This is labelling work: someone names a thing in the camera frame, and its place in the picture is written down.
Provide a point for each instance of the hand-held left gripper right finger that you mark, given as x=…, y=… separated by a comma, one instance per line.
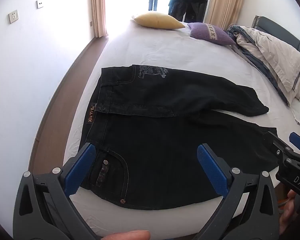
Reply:
x=210, y=165

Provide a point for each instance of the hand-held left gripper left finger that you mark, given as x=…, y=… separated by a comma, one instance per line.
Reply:
x=83, y=162

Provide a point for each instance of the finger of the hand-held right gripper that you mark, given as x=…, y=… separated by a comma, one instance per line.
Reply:
x=298, y=142
x=275, y=142

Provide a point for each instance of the black denim pants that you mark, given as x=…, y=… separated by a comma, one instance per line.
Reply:
x=165, y=135

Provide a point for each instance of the person's right hand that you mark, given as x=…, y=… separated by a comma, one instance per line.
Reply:
x=288, y=210

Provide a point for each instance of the person's left hand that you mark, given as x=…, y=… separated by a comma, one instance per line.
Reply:
x=127, y=235

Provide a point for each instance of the folded beige grey duvet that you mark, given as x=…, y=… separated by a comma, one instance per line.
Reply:
x=272, y=55

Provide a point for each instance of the dark grey headboard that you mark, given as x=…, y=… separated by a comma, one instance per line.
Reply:
x=267, y=23

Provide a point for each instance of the purple patterned pillow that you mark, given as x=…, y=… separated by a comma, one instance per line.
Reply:
x=205, y=32

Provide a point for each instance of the bed with white sheet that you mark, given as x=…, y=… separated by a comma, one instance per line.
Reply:
x=152, y=45

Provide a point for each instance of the beige curtain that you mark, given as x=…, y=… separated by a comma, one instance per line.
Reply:
x=225, y=2
x=97, y=5

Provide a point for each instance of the yellow pillow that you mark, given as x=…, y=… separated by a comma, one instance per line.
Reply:
x=157, y=20

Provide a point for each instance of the dark hanging clothes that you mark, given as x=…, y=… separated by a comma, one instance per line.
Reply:
x=185, y=2

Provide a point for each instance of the white wall socket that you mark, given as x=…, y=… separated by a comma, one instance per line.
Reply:
x=13, y=16

